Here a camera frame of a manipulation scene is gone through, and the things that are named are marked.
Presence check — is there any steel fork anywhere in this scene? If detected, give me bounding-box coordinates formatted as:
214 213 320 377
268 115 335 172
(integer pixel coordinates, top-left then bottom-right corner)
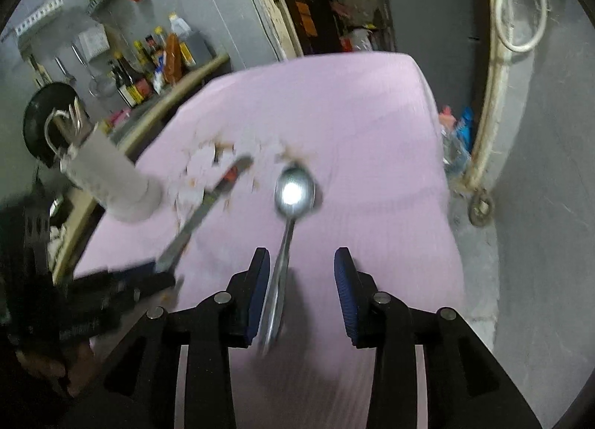
67 101 89 138

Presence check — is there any clear plastic bottle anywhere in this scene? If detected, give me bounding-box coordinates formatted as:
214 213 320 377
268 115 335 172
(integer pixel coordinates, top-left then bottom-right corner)
441 129 473 174

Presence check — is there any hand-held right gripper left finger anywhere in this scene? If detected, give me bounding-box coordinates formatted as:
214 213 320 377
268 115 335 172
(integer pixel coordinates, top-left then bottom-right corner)
60 247 271 429

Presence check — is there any white wall box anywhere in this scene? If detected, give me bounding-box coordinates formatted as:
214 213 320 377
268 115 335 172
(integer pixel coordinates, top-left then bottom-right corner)
77 25 110 61

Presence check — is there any grey box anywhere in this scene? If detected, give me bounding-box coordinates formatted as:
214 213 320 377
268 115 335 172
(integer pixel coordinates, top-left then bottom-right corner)
187 29 217 65

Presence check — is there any steel spoon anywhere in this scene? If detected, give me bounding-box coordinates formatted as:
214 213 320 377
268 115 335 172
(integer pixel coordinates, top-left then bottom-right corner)
258 164 317 358

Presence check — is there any dark sauce bottle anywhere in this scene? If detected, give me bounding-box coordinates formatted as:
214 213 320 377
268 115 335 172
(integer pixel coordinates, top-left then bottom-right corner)
109 59 138 109
115 52 154 103

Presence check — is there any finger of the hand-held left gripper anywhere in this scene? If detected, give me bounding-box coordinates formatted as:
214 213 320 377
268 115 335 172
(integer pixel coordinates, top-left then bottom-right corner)
112 272 178 314
70 262 161 295

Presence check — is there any pink floral tablecloth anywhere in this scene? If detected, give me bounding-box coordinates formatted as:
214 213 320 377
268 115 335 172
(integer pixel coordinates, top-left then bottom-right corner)
74 52 466 429

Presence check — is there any wooden counter edge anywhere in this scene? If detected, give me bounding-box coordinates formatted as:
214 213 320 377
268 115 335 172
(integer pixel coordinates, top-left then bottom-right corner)
51 54 231 282

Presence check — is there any round metal caster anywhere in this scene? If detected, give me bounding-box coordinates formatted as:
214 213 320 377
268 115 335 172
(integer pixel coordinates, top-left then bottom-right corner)
469 190 495 228

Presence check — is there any white plastic jug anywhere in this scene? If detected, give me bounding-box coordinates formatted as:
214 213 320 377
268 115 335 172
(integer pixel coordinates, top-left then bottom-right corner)
168 12 193 40

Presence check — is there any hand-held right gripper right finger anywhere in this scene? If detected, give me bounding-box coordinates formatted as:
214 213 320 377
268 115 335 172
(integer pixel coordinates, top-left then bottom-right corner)
334 246 542 429

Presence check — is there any orange packet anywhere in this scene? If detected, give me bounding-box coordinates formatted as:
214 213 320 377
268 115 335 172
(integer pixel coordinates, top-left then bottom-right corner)
295 1 317 38

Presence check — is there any hanging metal strainer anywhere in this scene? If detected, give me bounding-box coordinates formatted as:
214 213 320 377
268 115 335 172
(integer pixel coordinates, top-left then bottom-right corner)
87 78 117 98

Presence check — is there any black frying pan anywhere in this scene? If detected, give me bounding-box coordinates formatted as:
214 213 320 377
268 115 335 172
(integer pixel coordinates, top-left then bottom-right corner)
22 83 80 170

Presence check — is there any red cap sauce bottle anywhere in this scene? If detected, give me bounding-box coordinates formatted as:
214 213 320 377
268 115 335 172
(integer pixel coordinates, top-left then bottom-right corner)
145 34 164 63

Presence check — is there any steel wire whisk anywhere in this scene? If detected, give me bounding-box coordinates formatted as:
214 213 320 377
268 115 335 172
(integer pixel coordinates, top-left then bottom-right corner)
44 109 63 161

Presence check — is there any yellow label sauce bottle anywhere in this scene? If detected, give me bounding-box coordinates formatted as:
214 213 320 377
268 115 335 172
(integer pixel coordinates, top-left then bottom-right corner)
132 40 152 68

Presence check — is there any blue packet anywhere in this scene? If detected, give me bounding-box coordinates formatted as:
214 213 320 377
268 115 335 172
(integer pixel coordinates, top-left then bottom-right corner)
458 106 475 144

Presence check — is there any beige utensil holder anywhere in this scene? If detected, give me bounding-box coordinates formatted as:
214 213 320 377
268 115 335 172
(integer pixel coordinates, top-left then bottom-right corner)
59 132 164 222

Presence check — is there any white cable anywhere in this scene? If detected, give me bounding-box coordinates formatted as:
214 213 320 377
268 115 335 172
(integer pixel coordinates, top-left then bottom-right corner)
495 0 550 54

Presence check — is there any red label plastic bottle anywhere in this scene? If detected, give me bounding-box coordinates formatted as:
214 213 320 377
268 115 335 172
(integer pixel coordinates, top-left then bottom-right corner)
346 28 375 54

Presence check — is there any white wall rail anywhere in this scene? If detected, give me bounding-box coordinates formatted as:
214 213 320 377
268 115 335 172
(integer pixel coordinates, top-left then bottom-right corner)
12 0 71 38

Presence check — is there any grey cabinet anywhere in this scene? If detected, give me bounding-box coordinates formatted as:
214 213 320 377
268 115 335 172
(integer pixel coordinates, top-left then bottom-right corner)
383 0 492 100

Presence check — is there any person's left hand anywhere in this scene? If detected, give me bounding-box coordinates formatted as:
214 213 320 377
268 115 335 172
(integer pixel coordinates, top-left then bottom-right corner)
14 341 94 399

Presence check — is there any steel table knife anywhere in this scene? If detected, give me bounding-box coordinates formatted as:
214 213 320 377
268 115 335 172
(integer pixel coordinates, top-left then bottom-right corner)
155 156 254 274

